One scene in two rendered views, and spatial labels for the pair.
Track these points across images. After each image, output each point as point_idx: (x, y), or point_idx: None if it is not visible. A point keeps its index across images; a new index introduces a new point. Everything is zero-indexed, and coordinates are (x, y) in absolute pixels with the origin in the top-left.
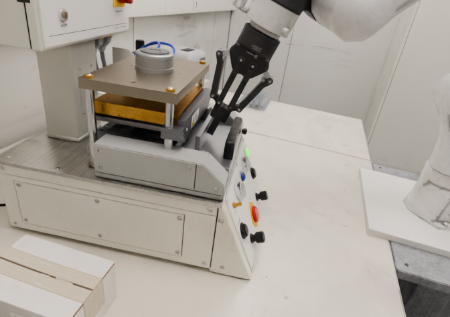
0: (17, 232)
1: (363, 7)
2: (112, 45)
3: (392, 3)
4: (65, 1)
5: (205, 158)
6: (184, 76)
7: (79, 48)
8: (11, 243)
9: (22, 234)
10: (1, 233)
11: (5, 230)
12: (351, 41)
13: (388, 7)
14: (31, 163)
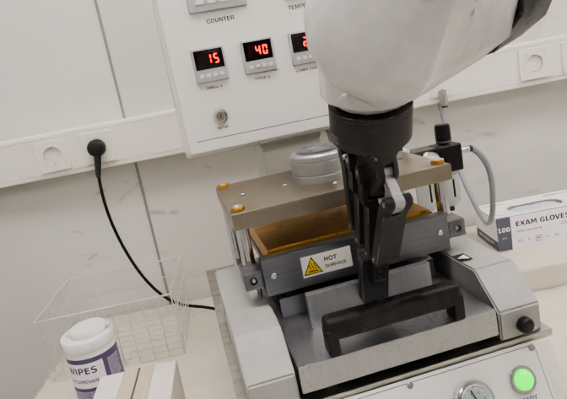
0: (228, 365)
1: (310, 27)
2: (564, 126)
3: None
4: (225, 100)
5: (256, 330)
6: (326, 188)
7: (282, 149)
8: (211, 374)
9: (227, 370)
10: (219, 359)
11: (224, 359)
12: (381, 105)
13: (375, 1)
14: (217, 283)
